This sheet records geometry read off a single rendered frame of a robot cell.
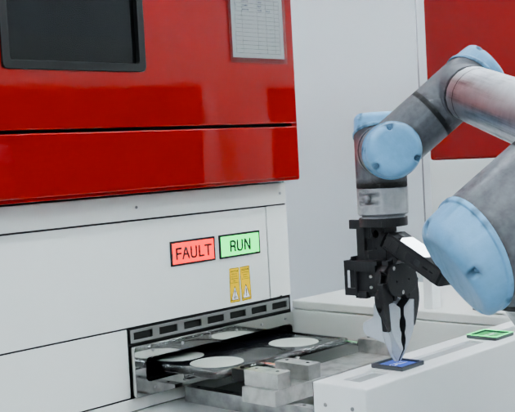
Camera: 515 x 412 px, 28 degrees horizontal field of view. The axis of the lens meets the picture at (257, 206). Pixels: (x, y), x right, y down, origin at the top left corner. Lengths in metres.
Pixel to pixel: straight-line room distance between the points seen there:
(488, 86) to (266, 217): 0.97
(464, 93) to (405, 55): 3.85
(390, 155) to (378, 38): 3.64
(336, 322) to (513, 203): 1.17
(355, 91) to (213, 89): 2.86
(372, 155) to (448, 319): 0.68
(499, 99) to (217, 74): 0.88
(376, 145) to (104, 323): 0.72
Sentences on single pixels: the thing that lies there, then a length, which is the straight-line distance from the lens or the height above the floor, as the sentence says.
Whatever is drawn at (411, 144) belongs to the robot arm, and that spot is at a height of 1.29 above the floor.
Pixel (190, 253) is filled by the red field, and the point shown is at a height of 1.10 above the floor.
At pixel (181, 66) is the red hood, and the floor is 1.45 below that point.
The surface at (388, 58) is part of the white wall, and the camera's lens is 5.05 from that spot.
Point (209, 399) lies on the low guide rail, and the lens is 1.94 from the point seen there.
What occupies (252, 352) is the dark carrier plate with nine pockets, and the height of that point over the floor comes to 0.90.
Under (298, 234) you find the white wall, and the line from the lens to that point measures 4.48.
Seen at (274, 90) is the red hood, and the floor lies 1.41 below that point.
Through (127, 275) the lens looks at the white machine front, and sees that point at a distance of 1.90.
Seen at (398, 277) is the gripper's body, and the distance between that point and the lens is 1.50.
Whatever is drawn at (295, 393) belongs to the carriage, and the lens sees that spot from 1.80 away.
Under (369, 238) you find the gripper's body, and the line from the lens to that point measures 1.52.
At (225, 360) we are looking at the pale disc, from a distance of 1.94.
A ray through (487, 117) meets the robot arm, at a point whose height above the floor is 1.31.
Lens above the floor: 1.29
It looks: 3 degrees down
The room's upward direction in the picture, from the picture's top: 3 degrees counter-clockwise
